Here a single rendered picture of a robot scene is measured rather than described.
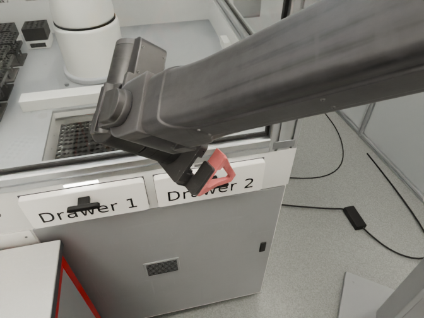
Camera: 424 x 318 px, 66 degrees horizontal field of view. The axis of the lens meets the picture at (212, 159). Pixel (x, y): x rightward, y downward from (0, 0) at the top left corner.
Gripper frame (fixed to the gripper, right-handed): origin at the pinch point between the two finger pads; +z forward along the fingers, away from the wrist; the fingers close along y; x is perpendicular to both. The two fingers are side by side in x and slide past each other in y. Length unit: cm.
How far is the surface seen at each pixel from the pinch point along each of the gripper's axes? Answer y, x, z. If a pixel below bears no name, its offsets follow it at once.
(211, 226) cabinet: 21, 28, 43
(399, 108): 47, -56, 172
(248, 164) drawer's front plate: 14.5, 2.9, 30.2
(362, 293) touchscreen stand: -10, 32, 130
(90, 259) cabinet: 34, 56, 20
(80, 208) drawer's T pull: 25.8, 31.5, 1.6
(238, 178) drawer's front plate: 15.3, 7.8, 31.7
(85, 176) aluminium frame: 29.6, 25.1, 0.8
